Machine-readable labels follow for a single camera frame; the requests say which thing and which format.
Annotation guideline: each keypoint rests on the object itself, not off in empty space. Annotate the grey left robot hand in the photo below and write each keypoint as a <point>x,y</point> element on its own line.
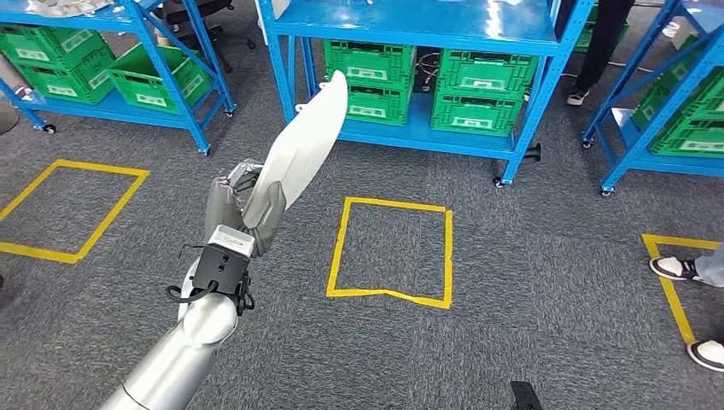
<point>218,206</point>

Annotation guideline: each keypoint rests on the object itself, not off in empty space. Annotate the white plastic car part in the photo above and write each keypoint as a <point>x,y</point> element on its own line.
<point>300,147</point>

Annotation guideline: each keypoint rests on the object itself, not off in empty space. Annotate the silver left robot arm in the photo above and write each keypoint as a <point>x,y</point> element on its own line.
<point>181,356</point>

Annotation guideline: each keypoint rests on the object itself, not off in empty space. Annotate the grey plastic part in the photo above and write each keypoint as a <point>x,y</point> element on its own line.
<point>68,5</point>

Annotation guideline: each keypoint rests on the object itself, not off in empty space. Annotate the yellow floor tape square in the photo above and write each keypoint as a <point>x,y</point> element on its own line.
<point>679,242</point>
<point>396,204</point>

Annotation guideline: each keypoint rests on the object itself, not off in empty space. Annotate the black office chair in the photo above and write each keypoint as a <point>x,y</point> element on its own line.
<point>209,8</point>

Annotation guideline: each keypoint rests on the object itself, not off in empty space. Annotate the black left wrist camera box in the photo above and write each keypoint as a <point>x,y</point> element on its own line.
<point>218,266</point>

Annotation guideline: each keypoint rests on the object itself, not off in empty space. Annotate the black bracket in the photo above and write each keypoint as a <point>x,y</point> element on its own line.
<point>526,396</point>

